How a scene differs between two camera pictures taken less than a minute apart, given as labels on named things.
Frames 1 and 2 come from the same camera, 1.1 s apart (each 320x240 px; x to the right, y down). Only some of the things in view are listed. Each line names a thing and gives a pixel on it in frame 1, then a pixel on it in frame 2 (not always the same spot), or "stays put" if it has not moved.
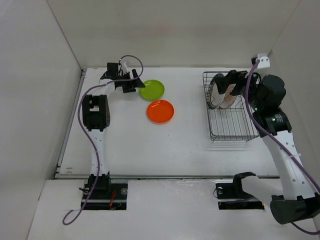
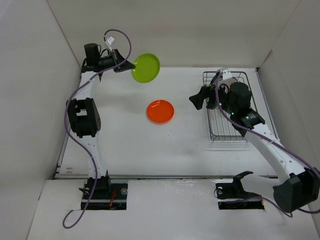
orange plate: x=159 y=111 stays put
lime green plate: x=154 y=90 → x=147 y=68
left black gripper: x=132 y=84 → x=117 y=58
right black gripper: x=232 y=77 → x=205 y=92
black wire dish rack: x=236 y=123 stays put
